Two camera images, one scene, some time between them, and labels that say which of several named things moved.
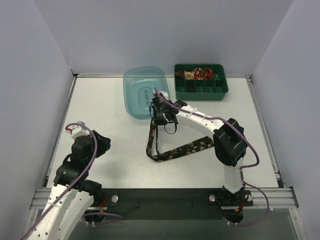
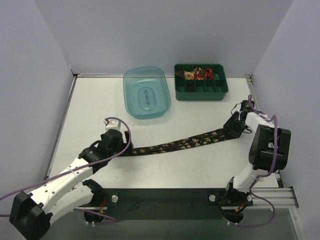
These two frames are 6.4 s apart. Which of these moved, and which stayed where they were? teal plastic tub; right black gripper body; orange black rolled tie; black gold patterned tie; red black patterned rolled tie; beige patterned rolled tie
Moved: black gold patterned tie; right black gripper body
Stayed: red black patterned rolled tie; orange black rolled tie; teal plastic tub; beige patterned rolled tie
